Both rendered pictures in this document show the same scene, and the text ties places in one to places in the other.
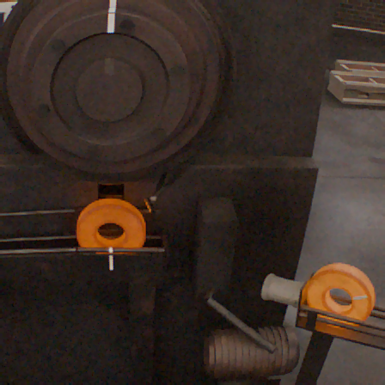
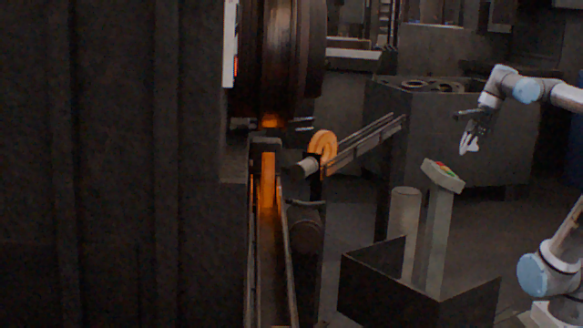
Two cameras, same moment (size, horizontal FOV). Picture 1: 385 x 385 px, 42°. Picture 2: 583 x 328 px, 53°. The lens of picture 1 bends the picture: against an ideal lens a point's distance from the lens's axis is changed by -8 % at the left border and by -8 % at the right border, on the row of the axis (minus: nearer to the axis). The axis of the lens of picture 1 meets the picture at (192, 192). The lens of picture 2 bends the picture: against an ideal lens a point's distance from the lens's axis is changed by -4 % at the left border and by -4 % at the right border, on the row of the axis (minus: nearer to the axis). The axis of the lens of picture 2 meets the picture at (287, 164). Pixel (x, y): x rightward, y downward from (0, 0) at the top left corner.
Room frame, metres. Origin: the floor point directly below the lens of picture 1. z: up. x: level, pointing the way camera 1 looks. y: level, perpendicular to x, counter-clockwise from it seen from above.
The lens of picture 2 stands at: (0.79, 1.80, 1.23)
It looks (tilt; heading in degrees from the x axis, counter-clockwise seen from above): 15 degrees down; 275
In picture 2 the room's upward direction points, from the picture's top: 3 degrees clockwise
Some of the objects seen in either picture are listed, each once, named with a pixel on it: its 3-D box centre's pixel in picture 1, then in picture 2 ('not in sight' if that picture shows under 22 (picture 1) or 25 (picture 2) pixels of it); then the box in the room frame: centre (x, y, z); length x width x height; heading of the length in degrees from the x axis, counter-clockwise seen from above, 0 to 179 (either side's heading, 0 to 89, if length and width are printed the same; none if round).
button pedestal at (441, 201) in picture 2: not in sight; (435, 236); (0.34, -0.61, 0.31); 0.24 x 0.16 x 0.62; 98
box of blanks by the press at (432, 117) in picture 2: not in sight; (440, 133); (0.06, -2.44, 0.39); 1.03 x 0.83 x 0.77; 23
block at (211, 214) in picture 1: (212, 249); (263, 175); (1.02, -0.06, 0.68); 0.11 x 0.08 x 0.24; 8
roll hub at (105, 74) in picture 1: (109, 86); (312, 46); (0.87, 0.16, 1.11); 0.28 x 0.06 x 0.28; 98
